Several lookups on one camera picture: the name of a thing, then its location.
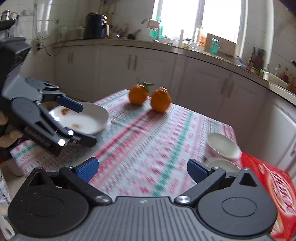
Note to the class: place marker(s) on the red cardboard box right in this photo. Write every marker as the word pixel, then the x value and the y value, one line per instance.
pixel 280 187

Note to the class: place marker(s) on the white bowl floral large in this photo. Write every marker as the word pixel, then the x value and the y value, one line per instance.
pixel 221 146

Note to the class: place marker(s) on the teal bottle by window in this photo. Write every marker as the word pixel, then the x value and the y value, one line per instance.
pixel 214 47

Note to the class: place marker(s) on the patterned handmade tablecloth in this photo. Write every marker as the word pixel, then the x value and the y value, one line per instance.
pixel 141 152

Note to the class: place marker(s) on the knobby orange without leaf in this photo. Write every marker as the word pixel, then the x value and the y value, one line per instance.
pixel 160 100

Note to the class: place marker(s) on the white plate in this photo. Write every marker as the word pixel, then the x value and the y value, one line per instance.
pixel 92 120

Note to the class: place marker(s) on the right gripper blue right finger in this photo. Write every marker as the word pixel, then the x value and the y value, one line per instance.
pixel 207 180

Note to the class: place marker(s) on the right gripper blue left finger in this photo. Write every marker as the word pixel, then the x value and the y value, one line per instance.
pixel 77 178

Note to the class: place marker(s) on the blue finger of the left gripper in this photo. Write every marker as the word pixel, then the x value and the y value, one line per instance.
pixel 61 99
pixel 59 135

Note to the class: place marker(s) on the knife block with knives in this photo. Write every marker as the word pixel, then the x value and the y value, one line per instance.
pixel 258 58

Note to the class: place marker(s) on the left hand beige glove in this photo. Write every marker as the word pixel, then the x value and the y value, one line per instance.
pixel 8 137

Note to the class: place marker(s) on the orange with green leaf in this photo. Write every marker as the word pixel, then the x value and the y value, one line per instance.
pixel 139 93

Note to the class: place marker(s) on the black coffee machine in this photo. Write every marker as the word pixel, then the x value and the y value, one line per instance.
pixel 95 26

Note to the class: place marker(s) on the white kitchen cabinets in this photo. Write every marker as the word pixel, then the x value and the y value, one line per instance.
pixel 261 112

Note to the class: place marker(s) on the white bowl pink flower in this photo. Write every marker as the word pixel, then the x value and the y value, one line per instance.
pixel 228 166

